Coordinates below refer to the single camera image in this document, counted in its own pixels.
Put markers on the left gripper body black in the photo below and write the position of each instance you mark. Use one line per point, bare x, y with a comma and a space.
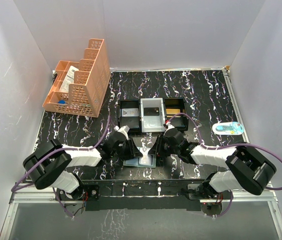
127, 151

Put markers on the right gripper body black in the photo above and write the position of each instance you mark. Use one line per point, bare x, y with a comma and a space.
163, 147

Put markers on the patterned silver card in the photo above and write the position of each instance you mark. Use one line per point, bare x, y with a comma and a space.
145, 159

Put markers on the black bin with gold card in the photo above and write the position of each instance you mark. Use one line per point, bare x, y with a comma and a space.
174, 106

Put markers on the green card holder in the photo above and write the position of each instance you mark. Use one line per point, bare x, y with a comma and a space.
135, 163

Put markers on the silver card with magnetic stripe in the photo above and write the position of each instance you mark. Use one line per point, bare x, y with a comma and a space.
129, 112

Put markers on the white plastic bin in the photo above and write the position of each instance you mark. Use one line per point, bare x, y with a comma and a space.
152, 124

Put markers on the black bin with white card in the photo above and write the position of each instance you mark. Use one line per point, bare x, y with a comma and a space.
134, 123

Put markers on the peach plastic desk organizer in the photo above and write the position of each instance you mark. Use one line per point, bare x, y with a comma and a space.
86, 94

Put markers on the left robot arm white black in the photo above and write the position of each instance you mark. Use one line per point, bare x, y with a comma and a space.
46, 166

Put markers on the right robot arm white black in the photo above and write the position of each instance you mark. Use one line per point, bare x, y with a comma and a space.
245, 167

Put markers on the gold card in black bin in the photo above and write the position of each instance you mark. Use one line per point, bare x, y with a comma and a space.
173, 111

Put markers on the black card in white bin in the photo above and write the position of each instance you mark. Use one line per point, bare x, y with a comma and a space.
151, 111

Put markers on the blue white oval package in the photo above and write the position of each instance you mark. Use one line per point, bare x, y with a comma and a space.
228, 128

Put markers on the blue small object in organizer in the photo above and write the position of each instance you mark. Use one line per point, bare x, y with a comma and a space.
62, 102

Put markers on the white paper packet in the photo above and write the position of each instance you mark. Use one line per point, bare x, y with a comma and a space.
69, 79

